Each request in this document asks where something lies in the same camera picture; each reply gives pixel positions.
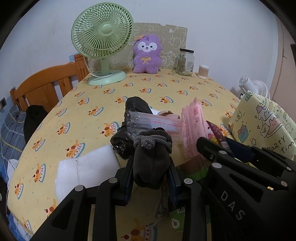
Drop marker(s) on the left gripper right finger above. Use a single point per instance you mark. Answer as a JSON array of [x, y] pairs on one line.
[[173, 183]]

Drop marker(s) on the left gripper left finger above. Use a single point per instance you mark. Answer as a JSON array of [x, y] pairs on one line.
[[125, 186]]

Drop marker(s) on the green tissue pack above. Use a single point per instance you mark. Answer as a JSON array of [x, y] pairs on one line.
[[189, 215]]

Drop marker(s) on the dark grey drawstring pouch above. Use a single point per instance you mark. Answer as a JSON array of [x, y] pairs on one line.
[[150, 163]]

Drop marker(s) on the dark red snack packet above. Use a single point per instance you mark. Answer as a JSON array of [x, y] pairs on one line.
[[217, 135]]

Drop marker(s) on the clear pink-striped packet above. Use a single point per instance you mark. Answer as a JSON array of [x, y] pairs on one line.
[[152, 126]]

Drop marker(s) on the pink tissue packet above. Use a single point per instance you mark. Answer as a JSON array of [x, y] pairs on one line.
[[193, 127]]

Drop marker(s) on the black plastic bag roll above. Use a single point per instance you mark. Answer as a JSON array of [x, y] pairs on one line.
[[122, 140]]

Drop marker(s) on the white foam sheet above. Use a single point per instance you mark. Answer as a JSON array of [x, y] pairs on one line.
[[89, 170]]

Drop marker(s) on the patterned yellow storage box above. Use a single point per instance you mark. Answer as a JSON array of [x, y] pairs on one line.
[[260, 122]]

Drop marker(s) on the yellow cake-print tablecloth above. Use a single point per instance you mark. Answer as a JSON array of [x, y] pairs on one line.
[[86, 119]]

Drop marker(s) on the white standing fan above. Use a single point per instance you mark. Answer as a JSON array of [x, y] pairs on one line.
[[255, 86]]

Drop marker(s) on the black garment on chair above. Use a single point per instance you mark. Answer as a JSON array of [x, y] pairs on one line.
[[34, 116]]

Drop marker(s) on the cotton swab container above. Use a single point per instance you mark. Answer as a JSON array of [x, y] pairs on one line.
[[203, 71]]

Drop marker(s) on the blue plaid bedding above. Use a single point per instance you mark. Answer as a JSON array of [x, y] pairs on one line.
[[12, 138]]

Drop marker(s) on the glass jar with lid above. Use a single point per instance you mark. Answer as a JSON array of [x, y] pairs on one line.
[[184, 62]]

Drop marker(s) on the wooden chair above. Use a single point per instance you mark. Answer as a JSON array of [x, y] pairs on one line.
[[39, 88]]

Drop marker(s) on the purple plush toy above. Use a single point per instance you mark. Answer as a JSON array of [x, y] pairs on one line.
[[146, 51]]

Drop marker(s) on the beige patterned backboard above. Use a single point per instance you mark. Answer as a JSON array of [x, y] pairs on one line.
[[172, 38]]

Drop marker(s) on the green desk fan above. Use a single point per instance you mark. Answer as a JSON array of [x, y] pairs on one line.
[[99, 32]]

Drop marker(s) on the wall power socket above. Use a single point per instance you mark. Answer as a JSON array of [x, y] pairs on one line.
[[3, 103]]

